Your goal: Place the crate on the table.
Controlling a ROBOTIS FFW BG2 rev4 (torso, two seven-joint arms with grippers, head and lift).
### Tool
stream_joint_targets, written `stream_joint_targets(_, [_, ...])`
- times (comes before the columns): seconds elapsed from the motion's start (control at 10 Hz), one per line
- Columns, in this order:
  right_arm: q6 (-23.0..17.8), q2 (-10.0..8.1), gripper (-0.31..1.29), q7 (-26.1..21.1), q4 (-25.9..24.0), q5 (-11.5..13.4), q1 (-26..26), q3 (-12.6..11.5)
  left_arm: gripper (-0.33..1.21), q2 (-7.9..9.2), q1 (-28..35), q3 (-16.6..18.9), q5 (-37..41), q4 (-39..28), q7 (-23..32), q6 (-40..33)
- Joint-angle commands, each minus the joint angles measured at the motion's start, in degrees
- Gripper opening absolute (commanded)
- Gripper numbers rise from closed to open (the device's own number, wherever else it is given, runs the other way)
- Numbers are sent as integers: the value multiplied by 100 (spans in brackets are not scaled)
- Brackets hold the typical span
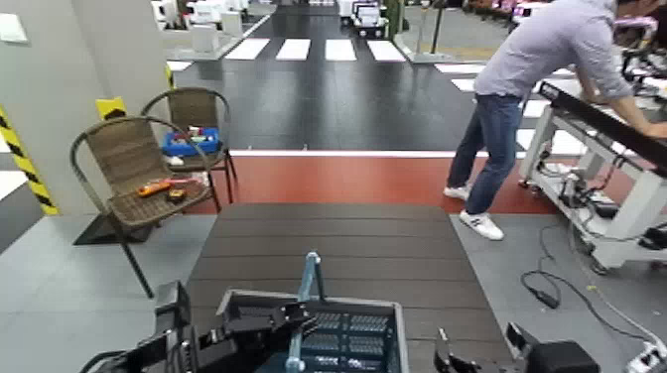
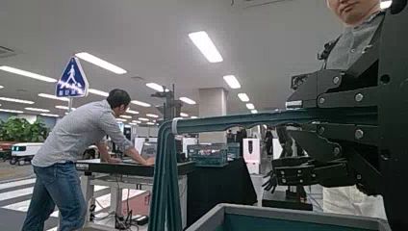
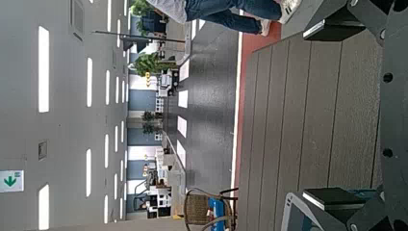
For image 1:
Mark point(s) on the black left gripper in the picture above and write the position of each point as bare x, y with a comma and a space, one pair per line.
221, 349

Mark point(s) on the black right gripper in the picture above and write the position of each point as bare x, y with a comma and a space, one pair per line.
479, 367

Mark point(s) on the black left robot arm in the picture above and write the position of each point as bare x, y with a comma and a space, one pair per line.
146, 354

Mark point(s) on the person's left forearm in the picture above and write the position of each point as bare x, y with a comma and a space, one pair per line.
643, 117

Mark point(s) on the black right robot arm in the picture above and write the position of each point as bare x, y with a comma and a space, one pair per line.
563, 359

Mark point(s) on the black yellow tape measure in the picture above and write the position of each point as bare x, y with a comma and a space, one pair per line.
176, 195

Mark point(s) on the white power strip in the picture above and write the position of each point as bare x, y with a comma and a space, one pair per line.
649, 359

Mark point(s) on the orange hand tool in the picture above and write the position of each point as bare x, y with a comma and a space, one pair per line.
153, 188

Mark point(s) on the small white object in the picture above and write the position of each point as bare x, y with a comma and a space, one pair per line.
176, 161

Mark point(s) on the blue tray with small items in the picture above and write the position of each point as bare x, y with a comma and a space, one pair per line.
190, 143

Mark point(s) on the brown wicker chair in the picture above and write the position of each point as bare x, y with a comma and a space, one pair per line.
195, 112
135, 172

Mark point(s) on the long black bar device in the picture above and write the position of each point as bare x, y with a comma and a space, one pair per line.
609, 125

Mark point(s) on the person in grey shirt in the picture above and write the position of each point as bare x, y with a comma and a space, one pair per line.
521, 78

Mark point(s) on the yellow corner guard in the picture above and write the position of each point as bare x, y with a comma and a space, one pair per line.
110, 108

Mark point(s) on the white block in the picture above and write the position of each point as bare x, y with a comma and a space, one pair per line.
204, 37

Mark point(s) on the pole stand with base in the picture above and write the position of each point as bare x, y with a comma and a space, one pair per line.
430, 54

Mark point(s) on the yellow black hazard strip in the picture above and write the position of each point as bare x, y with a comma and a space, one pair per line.
23, 161

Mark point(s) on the white small vehicle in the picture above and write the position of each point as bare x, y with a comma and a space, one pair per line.
369, 18

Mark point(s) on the pink black machine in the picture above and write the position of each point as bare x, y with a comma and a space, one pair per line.
638, 47

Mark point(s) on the white cart table frame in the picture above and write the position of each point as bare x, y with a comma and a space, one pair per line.
620, 208

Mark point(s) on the white wall plate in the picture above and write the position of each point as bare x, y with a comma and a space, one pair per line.
11, 27

